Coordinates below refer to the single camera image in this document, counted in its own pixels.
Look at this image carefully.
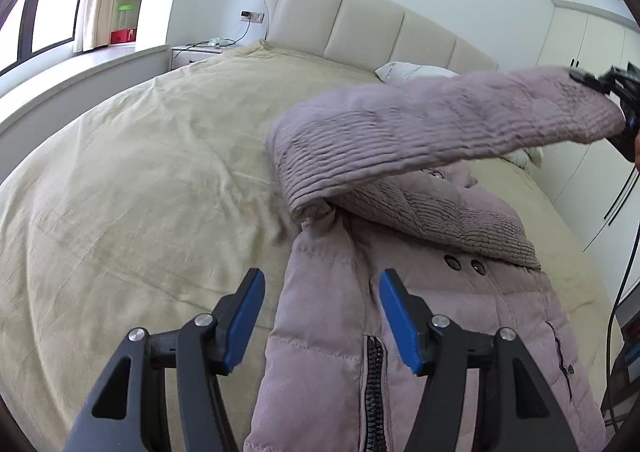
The mauve quilted down jacket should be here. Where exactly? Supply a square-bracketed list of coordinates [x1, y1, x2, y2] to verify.
[244, 68, 605, 451]

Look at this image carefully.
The person's right hand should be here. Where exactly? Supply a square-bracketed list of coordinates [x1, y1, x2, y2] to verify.
[634, 132, 640, 172]

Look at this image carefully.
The white wardrobe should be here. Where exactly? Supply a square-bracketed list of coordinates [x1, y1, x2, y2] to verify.
[534, 8, 639, 299]

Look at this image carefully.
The beige bed sheet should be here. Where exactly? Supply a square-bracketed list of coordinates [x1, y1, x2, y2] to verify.
[0, 38, 624, 452]

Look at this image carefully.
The folded white duvet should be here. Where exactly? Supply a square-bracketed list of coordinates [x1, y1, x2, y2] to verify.
[375, 61, 544, 172]

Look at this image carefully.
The white bedside table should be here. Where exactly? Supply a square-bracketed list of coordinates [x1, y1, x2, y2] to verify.
[169, 44, 224, 71]

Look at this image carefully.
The cream padded headboard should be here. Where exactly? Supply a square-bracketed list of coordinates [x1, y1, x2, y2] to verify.
[265, 0, 498, 74]

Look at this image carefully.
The white charger on nightstand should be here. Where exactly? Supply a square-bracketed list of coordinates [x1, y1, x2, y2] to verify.
[208, 37, 236, 48]

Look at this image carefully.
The red box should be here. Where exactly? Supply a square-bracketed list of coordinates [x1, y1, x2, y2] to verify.
[110, 27, 137, 45]

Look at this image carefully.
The black framed window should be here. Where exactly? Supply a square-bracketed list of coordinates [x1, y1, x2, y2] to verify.
[1, 0, 79, 74]

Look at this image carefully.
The wall power socket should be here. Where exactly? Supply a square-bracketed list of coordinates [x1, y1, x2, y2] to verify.
[240, 10, 265, 24]

